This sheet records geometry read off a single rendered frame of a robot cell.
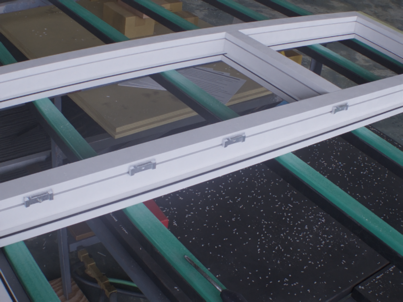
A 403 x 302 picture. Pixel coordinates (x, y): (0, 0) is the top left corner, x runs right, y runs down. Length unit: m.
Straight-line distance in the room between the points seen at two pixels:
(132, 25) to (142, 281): 1.21
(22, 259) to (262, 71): 0.81
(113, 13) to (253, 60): 0.97
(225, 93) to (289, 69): 0.52
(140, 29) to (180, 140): 1.28
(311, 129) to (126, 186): 0.43
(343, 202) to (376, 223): 0.08
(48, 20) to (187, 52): 1.08
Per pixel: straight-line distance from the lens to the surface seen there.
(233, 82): 1.89
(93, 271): 1.68
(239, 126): 1.04
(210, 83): 1.87
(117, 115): 1.64
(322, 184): 1.05
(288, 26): 1.64
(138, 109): 1.68
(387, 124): 3.35
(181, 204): 1.39
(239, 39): 1.45
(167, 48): 1.39
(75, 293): 1.89
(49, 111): 1.20
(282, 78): 1.35
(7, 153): 2.07
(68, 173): 0.88
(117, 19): 2.23
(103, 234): 1.33
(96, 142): 1.57
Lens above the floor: 1.44
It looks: 31 degrees down
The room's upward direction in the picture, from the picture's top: 8 degrees clockwise
